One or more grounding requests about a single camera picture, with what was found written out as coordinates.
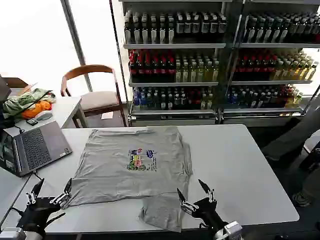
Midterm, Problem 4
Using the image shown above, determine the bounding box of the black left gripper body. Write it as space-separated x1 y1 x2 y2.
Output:
16 196 62 232

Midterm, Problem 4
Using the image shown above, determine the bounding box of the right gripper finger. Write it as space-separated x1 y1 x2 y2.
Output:
176 187 200 214
197 178 217 204

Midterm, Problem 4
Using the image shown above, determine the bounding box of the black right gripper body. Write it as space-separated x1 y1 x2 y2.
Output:
192 196 230 230

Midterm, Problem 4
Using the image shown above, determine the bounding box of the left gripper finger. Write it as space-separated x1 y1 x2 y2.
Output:
49 177 73 206
25 177 45 206

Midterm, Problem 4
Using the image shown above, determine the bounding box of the grey printed t-shirt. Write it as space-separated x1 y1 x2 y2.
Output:
59 126 194 233

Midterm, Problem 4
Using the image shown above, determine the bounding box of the grey open laptop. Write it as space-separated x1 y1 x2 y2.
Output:
0 120 74 178

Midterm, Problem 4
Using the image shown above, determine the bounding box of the grey computer mouse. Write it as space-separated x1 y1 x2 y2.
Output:
34 111 54 121

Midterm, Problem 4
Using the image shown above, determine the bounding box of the orange crumpled cloth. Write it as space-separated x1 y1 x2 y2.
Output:
21 99 53 120

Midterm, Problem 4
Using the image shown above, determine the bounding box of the white side table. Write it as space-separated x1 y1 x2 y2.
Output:
3 96 88 137

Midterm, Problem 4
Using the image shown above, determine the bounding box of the green crumpled cloth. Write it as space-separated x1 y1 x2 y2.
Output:
2 87 56 118

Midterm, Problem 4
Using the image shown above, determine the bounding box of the person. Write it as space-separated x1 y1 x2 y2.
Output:
261 98 320 208

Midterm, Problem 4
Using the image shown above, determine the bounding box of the wooden chair with cushion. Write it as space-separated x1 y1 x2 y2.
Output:
60 64 128 128

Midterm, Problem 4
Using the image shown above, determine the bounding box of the shelf of drink bottles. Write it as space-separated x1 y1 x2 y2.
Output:
119 0 233 127
219 0 320 126

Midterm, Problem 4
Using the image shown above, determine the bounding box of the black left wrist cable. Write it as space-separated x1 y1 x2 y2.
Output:
0 206 67 231

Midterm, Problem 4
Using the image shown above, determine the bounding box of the grey window frame post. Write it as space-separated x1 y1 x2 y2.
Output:
60 0 94 93

